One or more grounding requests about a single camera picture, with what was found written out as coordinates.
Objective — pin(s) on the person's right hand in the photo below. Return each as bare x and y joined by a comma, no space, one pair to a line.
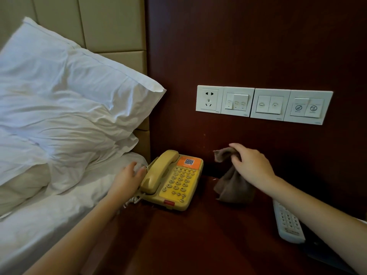
255,168

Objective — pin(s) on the person's left hand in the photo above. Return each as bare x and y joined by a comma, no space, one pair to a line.
126,183

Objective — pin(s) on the brown cleaning cloth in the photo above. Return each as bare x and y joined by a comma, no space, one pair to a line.
232,189

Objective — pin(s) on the white remote control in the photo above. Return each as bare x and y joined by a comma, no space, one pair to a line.
288,223

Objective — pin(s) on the dark blue scribbled pouch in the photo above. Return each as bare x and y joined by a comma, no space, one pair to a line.
321,249

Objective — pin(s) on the person's right forearm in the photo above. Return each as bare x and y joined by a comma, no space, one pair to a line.
324,220

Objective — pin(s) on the crumpled white pillow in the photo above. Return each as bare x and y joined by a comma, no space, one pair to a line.
43,157

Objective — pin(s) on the dark wooden nightstand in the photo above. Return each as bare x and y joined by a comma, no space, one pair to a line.
200,240

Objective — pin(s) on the white bed sheet mattress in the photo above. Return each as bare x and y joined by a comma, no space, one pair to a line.
43,226

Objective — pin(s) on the white four-button switch panel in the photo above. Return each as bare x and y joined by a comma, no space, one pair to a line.
304,107

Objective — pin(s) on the white socket and switch panel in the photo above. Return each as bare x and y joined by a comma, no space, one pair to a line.
209,98

